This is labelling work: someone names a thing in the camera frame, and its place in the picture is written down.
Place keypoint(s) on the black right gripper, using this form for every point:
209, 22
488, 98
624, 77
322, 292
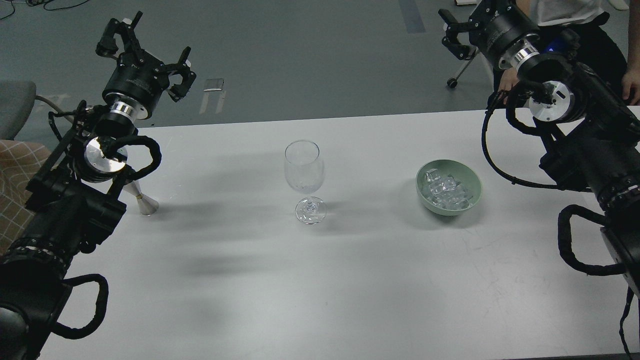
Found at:
503, 34

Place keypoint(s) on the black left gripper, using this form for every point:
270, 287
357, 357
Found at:
135, 75

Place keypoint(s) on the green bowl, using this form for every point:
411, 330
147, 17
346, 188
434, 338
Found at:
458, 170

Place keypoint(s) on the steel cocktail jigger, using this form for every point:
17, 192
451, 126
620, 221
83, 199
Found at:
147, 206

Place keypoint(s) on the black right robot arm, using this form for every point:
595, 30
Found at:
589, 133

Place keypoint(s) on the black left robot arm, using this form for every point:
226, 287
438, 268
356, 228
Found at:
75, 197

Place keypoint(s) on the pile of ice cubes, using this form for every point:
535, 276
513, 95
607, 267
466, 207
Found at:
445, 191

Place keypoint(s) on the clear wine glass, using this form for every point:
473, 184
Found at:
305, 173

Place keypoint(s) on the white office chair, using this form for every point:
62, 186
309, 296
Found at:
452, 82

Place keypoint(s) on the silver floor plate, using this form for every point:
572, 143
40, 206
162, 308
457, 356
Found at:
213, 85

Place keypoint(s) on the grey chair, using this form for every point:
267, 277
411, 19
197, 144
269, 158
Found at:
17, 99

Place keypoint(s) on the beige checked cushion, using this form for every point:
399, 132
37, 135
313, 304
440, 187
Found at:
19, 162

